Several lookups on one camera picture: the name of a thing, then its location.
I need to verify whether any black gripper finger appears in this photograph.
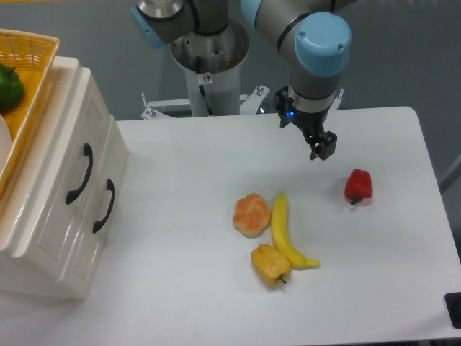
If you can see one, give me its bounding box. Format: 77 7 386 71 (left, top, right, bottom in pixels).
309 138 321 161
321 131 337 160

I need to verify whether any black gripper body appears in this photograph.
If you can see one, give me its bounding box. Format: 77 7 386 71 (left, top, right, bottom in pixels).
274 86 330 141

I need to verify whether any black top drawer handle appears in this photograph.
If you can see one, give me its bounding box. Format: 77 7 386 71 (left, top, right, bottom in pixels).
66 142 94 205

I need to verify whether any black drawer handle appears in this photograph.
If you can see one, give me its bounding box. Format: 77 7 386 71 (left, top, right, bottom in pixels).
92 179 115 234
66 142 94 205

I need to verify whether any white drawer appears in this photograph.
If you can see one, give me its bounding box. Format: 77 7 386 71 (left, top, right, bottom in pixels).
10 67 111 260
60 120 129 300

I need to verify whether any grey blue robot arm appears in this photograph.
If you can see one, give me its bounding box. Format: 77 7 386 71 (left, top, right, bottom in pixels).
130 1 352 159

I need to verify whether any white drawer cabinet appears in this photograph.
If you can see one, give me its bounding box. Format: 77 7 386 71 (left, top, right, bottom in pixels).
1 57 129 300

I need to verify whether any red bell pepper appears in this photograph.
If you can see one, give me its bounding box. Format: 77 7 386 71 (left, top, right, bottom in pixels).
344 169 373 205

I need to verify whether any orange bread roll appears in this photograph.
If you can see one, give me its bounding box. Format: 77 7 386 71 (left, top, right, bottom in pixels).
232 193 271 238

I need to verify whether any yellow banana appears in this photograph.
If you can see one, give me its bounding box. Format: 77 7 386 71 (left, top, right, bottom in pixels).
271 192 320 270

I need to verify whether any yellow bell pepper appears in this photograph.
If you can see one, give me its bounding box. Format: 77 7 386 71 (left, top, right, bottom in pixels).
251 244 292 288

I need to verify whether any black corner device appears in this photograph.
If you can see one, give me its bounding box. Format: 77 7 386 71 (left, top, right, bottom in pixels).
444 292 461 329

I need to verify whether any yellow woven basket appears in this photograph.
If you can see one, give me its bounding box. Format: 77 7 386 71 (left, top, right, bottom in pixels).
1 29 60 192

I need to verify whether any green bell pepper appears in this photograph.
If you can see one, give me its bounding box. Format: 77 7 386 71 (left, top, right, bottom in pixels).
0 64 24 111

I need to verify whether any white plate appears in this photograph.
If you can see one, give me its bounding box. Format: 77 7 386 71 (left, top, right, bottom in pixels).
0 116 12 169

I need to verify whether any white metal base frame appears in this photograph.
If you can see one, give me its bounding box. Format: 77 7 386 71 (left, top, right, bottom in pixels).
140 85 345 120

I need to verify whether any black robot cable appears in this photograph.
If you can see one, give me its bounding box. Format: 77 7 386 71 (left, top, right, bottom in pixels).
195 56 216 117

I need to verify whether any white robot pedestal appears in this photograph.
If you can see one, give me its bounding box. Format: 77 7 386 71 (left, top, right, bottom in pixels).
171 19 249 117

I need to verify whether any black bottom drawer handle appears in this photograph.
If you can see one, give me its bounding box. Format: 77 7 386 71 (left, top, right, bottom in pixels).
92 179 115 234

